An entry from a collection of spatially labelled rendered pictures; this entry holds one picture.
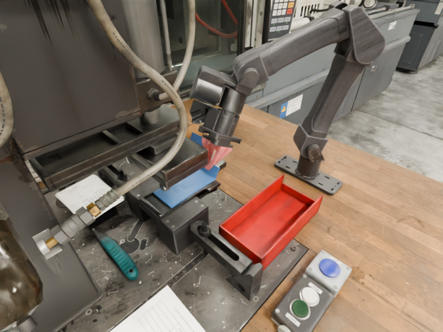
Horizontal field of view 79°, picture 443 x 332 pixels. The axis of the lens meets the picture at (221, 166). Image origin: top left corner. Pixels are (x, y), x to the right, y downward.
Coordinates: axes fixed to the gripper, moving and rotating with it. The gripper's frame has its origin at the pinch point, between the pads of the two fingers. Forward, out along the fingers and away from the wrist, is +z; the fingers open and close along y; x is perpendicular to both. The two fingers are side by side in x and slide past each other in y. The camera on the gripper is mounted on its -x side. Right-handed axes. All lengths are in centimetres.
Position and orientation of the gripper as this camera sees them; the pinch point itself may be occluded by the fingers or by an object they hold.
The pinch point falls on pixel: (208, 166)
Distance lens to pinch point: 68.0
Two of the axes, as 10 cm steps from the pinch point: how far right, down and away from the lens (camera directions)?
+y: -6.0, -0.3, -8.0
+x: 7.2, 4.1, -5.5
